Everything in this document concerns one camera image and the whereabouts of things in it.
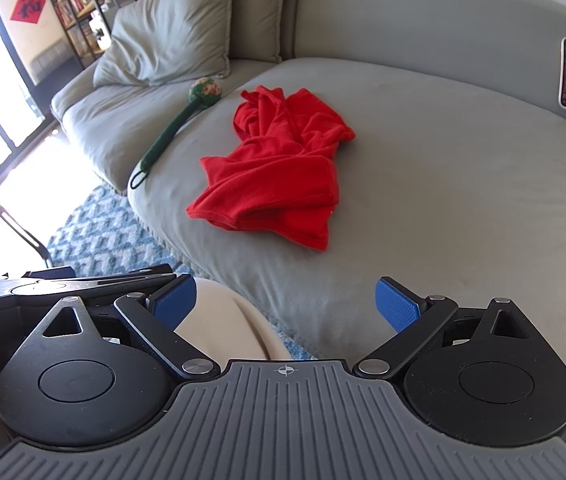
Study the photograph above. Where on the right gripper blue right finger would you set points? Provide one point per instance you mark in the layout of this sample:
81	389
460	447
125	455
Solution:
418	322

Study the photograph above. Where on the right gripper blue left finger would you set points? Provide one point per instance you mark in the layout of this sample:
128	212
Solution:
152	321

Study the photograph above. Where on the red shirt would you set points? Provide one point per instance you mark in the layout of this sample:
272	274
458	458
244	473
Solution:
282	178

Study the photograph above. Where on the black floor stand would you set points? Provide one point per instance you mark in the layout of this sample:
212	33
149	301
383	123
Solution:
27	237

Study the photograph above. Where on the beige trouser leg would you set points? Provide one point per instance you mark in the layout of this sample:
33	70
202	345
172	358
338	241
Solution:
225	326

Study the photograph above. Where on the blue patterned rug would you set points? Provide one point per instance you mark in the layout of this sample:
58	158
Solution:
101	236

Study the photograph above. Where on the grey sofa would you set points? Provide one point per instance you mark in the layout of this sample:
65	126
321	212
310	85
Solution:
454	183

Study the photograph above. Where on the green massage hammer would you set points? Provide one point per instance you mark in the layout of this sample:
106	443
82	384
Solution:
204	93

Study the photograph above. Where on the grey sofa pillow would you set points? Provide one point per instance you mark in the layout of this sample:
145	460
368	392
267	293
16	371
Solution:
157	42

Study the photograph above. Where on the red diamond wall decoration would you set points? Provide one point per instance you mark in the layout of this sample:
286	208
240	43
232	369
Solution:
28	11

